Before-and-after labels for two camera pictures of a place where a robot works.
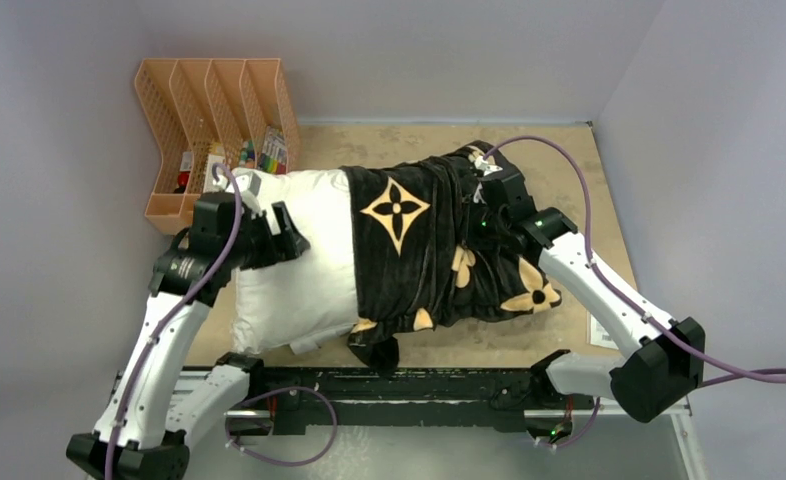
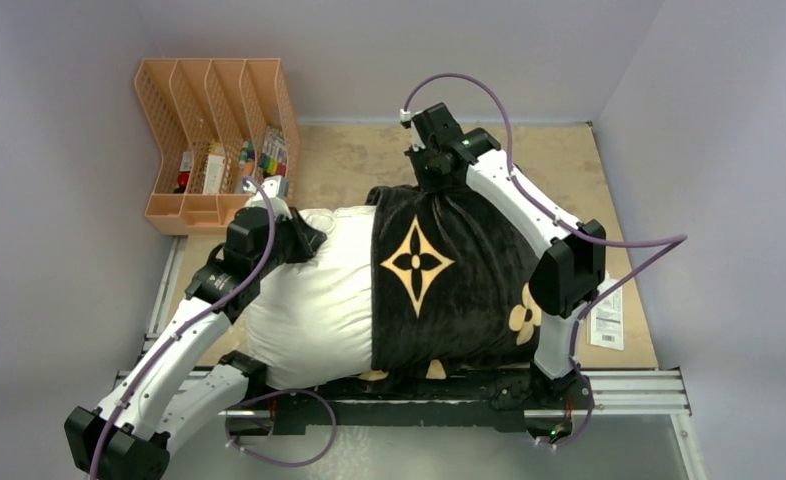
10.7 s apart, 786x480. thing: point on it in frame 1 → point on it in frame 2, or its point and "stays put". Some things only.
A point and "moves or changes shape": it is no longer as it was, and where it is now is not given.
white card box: [209, 176] stays put
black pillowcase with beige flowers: [426, 256] moves or changes shape
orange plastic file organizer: [210, 116] stays put
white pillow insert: [301, 298] moves or changes shape
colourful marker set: [273, 158] stays put
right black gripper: [484, 204] → [431, 184]
